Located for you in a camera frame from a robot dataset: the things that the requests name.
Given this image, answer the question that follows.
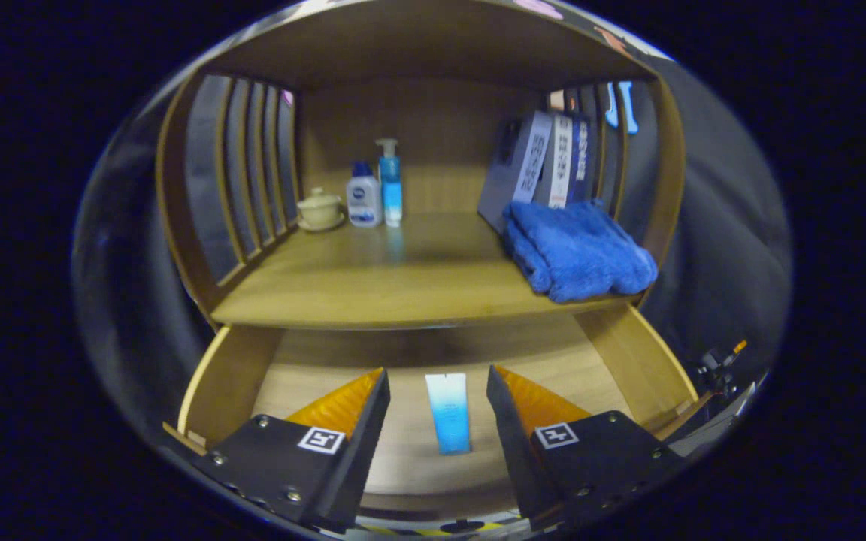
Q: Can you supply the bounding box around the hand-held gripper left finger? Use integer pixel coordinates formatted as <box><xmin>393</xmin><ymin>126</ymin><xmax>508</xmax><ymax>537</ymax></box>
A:
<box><xmin>192</xmin><ymin>367</ymin><xmax>392</xmax><ymax>530</ymax></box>

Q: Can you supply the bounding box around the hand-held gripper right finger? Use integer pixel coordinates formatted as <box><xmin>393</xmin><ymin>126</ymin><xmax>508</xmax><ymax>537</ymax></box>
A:
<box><xmin>486</xmin><ymin>365</ymin><xmax>688</xmax><ymax>530</ymax></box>

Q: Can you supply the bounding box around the wooden drawer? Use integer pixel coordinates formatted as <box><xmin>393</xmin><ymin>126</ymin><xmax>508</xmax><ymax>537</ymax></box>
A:
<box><xmin>162</xmin><ymin>304</ymin><xmax>704</xmax><ymax>519</ymax></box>

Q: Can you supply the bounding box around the blue and white tube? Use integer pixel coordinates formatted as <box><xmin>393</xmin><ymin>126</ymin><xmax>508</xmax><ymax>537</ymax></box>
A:
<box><xmin>425</xmin><ymin>373</ymin><xmax>472</xmax><ymax>456</ymax></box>

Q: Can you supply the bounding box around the wooden countertop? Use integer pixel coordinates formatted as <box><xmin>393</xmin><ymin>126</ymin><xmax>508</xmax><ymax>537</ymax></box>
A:
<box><xmin>211</xmin><ymin>212</ymin><xmax>640</xmax><ymax>330</ymax></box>

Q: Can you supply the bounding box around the wooden cabinet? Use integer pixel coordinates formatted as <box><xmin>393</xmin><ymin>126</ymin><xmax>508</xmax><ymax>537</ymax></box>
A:
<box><xmin>155</xmin><ymin>0</ymin><xmax>686</xmax><ymax>331</ymax></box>

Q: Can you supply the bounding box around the folded blue towel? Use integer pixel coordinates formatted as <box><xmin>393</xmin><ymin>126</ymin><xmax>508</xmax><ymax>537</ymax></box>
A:
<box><xmin>502</xmin><ymin>198</ymin><xmax>659</xmax><ymax>304</ymax></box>

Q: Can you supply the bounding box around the black clamp with orange tip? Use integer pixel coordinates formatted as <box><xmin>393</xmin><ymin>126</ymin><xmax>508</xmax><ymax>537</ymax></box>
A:
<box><xmin>696</xmin><ymin>340</ymin><xmax>748</xmax><ymax>395</ymax></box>

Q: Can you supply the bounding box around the beige lidded teacup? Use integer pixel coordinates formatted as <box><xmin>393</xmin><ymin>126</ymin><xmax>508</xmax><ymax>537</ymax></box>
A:
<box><xmin>297</xmin><ymin>187</ymin><xmax>345</xmax><ymax>232</ymax></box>

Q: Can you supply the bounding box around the white bottle with blue cap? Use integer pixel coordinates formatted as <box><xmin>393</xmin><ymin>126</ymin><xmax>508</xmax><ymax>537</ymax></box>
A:
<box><xmin>346</xmin><ymin>161</ymin><xmax>383</xmax><ymax>228</ymax></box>

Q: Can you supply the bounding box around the blue pump bottle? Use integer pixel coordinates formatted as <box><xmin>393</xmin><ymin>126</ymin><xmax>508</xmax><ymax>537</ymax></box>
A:
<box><xmin>374</xmin><ymin>138</ymin><xmax>404</xmax><ymax>228</ymax></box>

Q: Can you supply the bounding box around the grey book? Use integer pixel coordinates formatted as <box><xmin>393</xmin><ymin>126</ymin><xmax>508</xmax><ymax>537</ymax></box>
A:
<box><xmin>477</xmin><ymin>111</ymin><xmax>554</xmax><ymax>234</ymax></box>

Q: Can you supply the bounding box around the white spine book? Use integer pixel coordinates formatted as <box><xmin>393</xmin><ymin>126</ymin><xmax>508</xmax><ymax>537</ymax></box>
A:
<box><xmin>534</xmin><ymin>113</ymin><xmax>574</xmax><ymax>209</ymax></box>

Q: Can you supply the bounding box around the black backdrop cloth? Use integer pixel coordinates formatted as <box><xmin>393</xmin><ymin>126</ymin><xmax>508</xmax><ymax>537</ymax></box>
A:
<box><xmin>72</xmin><ymin>0</ymin><xmax>793</xmax><ymax>452</ymax></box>

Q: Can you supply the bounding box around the dark blue book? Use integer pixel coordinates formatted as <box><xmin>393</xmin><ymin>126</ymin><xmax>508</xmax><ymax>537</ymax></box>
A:
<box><xmin>567</xmin><ymin>116</ymin><xmax>598</xmax><ymax>204</ymax></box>

